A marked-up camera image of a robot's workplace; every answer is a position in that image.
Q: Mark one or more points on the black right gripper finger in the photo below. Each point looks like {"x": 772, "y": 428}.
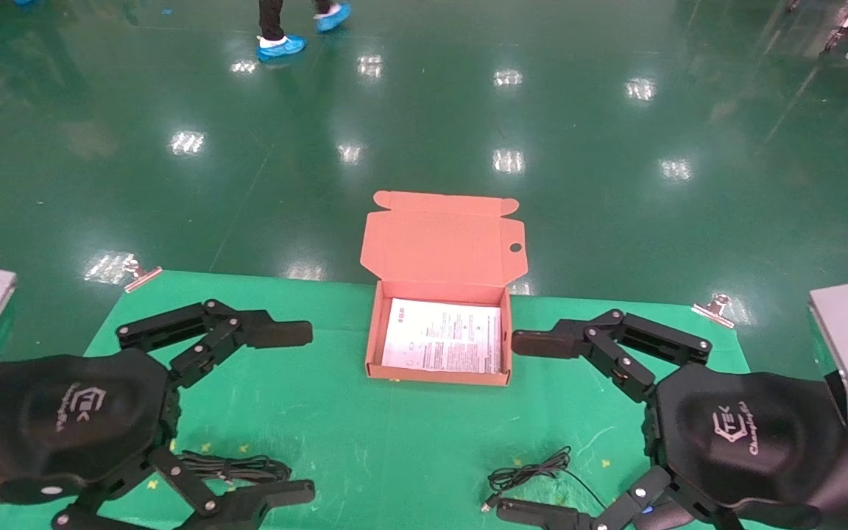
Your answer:
{"x": 549, "y": 342}
{"x": 542, "y": 515}

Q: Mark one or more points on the green table mat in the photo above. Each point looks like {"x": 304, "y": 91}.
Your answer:
{"x": 365, "y": 442}

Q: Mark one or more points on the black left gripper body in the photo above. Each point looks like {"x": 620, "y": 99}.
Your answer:
{"x": 63, "y": 419}

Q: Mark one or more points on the black trouser leg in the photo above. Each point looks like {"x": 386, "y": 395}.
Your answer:
{"x": 271, "y": 18}

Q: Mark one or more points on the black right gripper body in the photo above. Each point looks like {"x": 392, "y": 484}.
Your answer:
{"x": 748, "y": 434}

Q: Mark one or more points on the orange cardboard box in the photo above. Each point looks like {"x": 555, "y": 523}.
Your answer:
{"x": 439, "y": 243}

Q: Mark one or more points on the white printed paper sheet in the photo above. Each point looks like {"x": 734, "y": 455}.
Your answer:
{"x": 439, "y": 338}

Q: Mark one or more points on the blue shoe cover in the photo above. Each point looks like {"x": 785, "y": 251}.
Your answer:
{"x": 333, "y": 16}
{"x": 280, "y": 48}

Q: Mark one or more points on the silver binder clip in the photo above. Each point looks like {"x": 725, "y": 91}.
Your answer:
{"x": 715, "y": 313}
{"x": 143, "y": 278}

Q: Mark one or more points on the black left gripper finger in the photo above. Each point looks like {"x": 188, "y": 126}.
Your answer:
{"x": 277, "y": 333}
{"x": 269, "y": 504}

